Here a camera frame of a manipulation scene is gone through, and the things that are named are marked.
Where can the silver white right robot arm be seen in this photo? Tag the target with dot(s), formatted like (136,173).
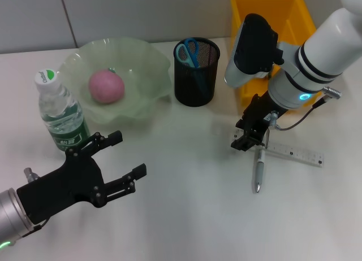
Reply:
(316,60)

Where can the pink toy peach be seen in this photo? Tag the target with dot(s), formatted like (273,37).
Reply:
(107,86)

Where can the blue scissors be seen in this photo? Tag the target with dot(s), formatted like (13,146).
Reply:
(193,53)

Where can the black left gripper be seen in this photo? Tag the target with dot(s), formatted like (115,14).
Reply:
(62,184)

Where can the clear green-label water bottle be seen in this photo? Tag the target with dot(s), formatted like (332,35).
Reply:
(62,117)

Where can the yellow plastic bin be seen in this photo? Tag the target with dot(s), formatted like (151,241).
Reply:
(282,6)

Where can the green wavy glass fruit plate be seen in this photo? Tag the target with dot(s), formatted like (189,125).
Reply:
(141,88)

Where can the silver white pen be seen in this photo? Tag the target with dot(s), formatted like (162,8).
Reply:
(258,173)

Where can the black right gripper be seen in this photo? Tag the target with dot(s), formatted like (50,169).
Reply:
(260,114)

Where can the black mesh pen holder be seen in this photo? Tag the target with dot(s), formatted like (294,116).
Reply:
(183,86)

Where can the clear plastic ruler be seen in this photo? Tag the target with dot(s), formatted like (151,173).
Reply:
(299,153)

